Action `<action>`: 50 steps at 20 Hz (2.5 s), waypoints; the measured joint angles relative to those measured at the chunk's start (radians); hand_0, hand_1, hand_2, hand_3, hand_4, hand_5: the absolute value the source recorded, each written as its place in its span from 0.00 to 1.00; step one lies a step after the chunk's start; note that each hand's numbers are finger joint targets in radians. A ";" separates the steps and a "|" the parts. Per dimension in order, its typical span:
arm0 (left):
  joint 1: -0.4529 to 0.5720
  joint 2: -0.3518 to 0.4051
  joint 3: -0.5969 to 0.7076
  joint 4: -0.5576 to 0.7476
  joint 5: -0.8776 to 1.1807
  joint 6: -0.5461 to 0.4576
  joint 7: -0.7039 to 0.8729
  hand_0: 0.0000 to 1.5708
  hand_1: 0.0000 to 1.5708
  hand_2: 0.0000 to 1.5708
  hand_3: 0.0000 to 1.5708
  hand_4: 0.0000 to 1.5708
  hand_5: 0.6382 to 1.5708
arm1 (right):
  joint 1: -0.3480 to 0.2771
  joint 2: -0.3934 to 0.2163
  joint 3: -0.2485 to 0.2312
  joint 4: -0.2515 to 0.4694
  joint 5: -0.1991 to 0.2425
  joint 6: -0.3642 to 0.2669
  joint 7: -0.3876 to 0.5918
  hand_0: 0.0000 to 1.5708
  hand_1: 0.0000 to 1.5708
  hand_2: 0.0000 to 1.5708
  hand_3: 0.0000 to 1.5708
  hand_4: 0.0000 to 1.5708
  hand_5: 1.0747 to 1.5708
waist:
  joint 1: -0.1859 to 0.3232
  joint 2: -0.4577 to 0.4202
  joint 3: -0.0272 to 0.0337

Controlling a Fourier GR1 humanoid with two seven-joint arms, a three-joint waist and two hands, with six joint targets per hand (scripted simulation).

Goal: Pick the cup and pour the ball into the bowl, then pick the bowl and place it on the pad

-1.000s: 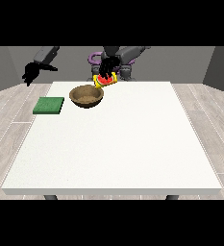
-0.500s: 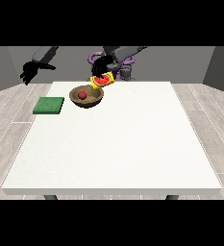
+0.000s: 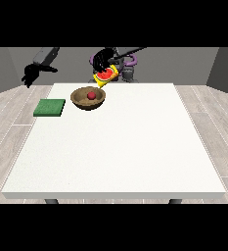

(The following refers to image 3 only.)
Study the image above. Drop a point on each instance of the brown wooden bowl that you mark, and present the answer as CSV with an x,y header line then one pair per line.
x,y
87,99

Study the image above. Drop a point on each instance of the green square pad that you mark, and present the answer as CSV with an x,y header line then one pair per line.
x,y
49,107

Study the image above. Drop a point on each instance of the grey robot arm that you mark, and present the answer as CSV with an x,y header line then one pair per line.
x,y
45,55
129,52

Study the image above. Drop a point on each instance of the small red ball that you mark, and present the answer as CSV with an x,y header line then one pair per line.
x,y
91,95

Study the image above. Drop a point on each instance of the dark table leg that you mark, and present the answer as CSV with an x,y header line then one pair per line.
x,y
51,201
175,201

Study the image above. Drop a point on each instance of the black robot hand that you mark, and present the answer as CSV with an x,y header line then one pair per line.
x,y
33,73
102,60

